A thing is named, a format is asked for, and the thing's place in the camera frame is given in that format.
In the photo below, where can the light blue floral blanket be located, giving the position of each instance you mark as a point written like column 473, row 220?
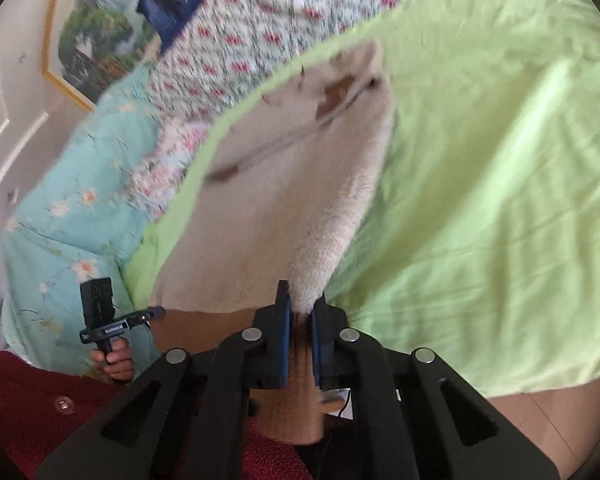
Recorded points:
column 80, row 200

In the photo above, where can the beige fleece garment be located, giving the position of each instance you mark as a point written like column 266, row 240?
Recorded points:
column 280, row 185

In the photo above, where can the dark blue pillow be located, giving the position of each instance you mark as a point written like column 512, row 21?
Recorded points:
column 180, row 0

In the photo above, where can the white panelled door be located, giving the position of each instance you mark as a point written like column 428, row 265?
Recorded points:
column 10, row 135

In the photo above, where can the person's left hand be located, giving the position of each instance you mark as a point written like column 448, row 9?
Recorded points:
column 119, row 366

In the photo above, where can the gold framed landscape painting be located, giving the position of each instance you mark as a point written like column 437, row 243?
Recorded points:
column 100, row 25

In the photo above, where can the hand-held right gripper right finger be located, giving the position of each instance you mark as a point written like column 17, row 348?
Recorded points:
column 316, row 345

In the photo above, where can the pink floral quilt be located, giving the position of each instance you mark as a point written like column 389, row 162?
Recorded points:
column 240, row 25

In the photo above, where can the light green bed sheet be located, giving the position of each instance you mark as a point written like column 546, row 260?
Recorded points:
column 480, row 185

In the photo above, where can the red knit clothing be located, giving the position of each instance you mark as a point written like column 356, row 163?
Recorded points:
column 20, row 410

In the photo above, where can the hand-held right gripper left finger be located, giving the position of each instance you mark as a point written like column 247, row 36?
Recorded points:
column 283, row 340

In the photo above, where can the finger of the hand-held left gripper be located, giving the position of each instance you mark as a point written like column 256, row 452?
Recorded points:
column 147, row 314

